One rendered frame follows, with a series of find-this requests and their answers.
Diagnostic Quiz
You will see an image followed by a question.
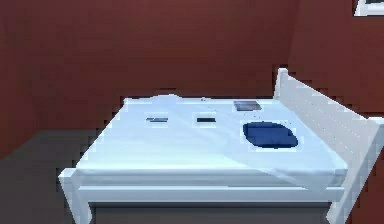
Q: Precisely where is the white bed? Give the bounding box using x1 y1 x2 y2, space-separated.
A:
58 67 384 224

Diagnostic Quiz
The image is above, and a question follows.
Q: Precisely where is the dark blue pillow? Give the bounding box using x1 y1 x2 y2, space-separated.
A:
242 121 299 149

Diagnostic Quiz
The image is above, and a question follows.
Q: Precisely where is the white framed window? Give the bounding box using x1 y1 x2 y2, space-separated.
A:
353 0 384 17

